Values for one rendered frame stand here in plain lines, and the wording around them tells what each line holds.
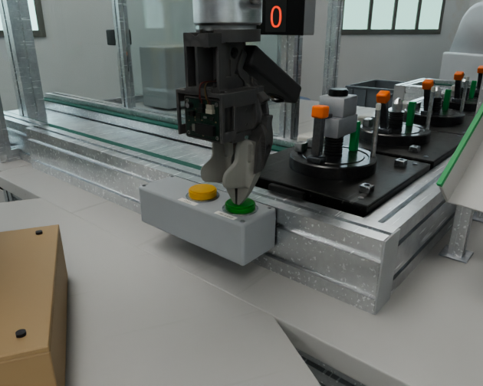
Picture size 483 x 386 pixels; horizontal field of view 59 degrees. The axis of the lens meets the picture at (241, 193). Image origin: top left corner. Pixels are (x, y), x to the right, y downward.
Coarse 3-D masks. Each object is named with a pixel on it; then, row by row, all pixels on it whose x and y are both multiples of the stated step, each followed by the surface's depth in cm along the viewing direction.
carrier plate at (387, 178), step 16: (272, 160) 73; (288, 160) 73; (384, 160) 73; (272, 176) 66; (288, 176) 66; (304, 176) 66; (384, 176) 66; (400, 176) 66; (416, 176) 67; (320, 192) 59; (336, 192) 59; (352, 192) 59; (384, 192) 59; (336, 208) 58; (352, 208) 56; (368, 208) 55
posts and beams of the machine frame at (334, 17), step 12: (336, 0) 171; (336, 12) 173; (336, 24) 174; (336, 36) 176; (336, 48) 178; (324, 60) 182; (336, 60) 181; (324, 72) 183; (336, 72) 183; (324, 84) 185; (336, 84) 186
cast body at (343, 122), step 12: (324, 96) 66; (336, 96) 65; (348, 96) 65; (336, 108) 65; (348, 108) 65; (336, 120) 64; (348, 120) 66; (324, 132) 66; (336, 132) 65; (348, 132) 67
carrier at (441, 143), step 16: (432, 96) 84; (400, 112) 85; (368, 128) 88; (400, 128) 86; (416, 128) 88; (368, 144) 83; (384, 144) 83; (400, 144) 82; (416, 144) 82; (432, 144) 83; (448, 144) 83; (416, 160) 75; (432, 160) 73
